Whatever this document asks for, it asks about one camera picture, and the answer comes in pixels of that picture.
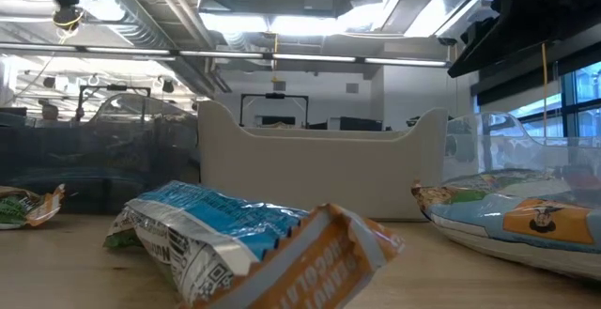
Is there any black gantry frame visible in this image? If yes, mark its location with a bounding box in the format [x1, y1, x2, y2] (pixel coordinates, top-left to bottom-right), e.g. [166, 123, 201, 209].
[77, 85, 152, 123]
[239, 92, 310, 128]

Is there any person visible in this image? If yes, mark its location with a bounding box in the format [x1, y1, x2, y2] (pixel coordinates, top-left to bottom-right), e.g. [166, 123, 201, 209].
[40, 102, 60, 123]

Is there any dark translucent plastic bin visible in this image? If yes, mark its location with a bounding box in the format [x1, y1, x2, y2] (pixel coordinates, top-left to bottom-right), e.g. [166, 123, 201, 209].
[0, 93, 202, 215]

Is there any round ceiling device yellow wire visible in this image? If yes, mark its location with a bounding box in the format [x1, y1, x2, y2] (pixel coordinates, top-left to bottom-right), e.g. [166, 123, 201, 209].
[51, 6, 85, 32]

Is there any clear plastic bin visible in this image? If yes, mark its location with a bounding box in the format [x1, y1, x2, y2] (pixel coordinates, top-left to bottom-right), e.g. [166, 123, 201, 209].
[441, 110, 601, 207]

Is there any tan and blue granola bar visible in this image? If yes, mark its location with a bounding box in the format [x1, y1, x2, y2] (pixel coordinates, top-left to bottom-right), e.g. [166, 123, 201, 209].
[410, 179, 601, 282]

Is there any long ceiling light bar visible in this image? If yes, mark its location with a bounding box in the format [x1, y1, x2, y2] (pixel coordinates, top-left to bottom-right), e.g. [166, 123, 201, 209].
[0, 40, 455, 70]

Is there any black monitor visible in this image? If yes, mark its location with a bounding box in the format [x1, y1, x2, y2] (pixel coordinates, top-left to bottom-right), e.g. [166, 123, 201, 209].
[327, 116, 384, 132]

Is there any light opaque plastic bin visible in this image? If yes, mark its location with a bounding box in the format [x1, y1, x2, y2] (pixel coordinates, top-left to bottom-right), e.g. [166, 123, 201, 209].
[197, 100, 450, 221]

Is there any tan and green granola bar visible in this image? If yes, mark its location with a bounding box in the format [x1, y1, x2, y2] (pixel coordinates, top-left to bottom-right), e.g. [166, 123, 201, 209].
[0, 182, 67, 231]

